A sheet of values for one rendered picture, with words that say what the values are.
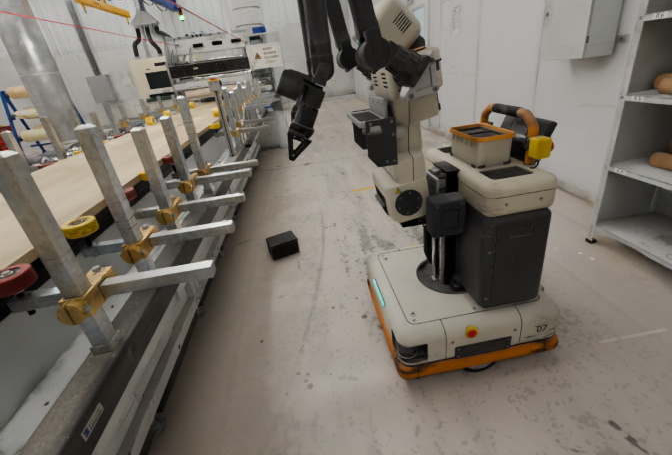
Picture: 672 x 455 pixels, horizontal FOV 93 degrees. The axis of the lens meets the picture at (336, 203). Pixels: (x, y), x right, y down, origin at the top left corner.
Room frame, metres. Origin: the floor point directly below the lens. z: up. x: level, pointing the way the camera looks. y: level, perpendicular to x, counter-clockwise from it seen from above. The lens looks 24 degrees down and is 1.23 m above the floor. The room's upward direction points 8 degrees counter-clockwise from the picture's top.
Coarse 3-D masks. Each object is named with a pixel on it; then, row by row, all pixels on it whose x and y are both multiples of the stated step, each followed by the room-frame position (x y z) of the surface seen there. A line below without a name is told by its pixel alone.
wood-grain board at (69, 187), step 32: (160, 128) 2.79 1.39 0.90; (64, 160) 1.89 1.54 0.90; (128, 160) 1.64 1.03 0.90; (160, 160) 1.56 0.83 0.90; (0, 192) 1.33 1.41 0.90; (64, 192) 1.20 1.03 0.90; (96, 192) 1.14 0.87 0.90; (0, 224) 0.93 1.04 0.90; (0, 256) 0.70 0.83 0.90; (32, 256) 0.71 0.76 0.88
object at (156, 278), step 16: (144, 272) 0.63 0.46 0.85; (160, 272) 0.62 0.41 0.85; (176, 272) 0.61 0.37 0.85; (192, 272) 0.61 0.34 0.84; (208, 272) 0.61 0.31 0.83; (48, 288) 0.61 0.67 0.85; (112, 288) 0.60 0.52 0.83; (128, 288) 0.60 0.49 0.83; (144, 288) 0.60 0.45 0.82; (16, 304) 0.58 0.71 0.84; (32, 304) 0.58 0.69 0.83; (48, 304) 0.59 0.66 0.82
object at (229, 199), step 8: (192, 200) 1.12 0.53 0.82; (200, 200) 1.11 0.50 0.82; (208, 200) 1.10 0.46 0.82; (216, 200) 1.10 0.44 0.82; (224, 200) 1.11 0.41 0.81; (232, 200) 1.11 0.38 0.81; (240, 200) 1.11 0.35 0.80; (144, 208) 1.11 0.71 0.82; (152, 208) 1.10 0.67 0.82; (184, 208) 1.09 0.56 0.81; (192, 208) 1.10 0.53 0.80; (200, 208) 1.10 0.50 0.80; (136, 216) 1.08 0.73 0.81; (144, 216) 1.08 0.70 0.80; (152, 216) 1.09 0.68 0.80
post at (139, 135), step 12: (132, 132) 1.05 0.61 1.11; (144, 132) 1.07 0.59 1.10; (144, 144) 1.05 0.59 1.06; (144, 156) 1.05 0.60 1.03; (144, 168) 1.05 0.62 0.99; (156, 168) 1.06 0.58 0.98; (156, 180) 1.05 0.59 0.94; (156, 192) 1.05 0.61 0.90; (168, 192) 1.08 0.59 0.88; (168, 204) 1.05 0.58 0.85; (168, 228) 1.05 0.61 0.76; (180, 228) 1.07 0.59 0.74
